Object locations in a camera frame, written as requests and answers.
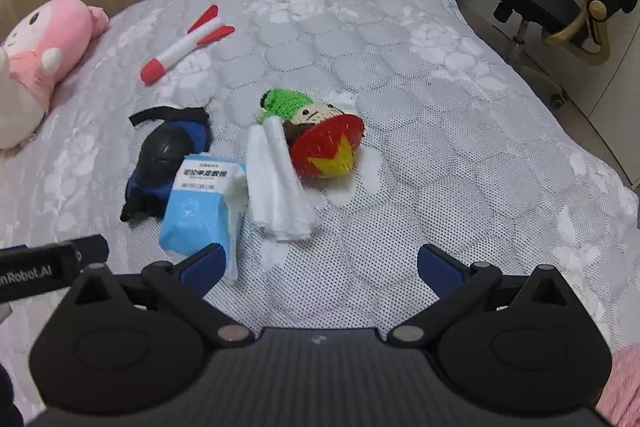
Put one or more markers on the red and white plush rocket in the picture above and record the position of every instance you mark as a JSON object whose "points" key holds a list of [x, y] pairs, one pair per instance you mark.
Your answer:
{"points": [[182, 47]]}

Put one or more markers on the grey quilted bed cover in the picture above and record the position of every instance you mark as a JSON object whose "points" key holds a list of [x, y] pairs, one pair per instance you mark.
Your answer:
{"points": [[425, 147]]}

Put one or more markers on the crochet doll with red hat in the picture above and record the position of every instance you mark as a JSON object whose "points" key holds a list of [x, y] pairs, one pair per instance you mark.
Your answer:
{"points": [[320, 137]]}

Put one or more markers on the black and blue knee pad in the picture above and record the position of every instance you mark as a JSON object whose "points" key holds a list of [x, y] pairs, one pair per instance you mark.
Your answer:
{"points": [[162, 157]]}

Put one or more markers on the pink plush toy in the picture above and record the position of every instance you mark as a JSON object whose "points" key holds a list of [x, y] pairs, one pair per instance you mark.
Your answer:
{"points": [[42, 52]]}

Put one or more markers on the pink clothing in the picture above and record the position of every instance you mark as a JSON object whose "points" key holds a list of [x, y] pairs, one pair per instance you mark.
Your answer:
{"points": [[627, 387]]}

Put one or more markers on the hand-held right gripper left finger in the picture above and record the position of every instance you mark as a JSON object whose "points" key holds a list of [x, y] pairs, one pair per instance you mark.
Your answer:
{"points": [[202, 271]]}

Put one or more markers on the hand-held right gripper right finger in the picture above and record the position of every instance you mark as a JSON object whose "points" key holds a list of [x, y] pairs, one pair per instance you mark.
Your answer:
{"points": [[440, 271]]}

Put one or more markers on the blue tissue packet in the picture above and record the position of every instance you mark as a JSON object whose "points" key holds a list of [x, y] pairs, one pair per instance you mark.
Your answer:
{"points": [[197, 207]]}

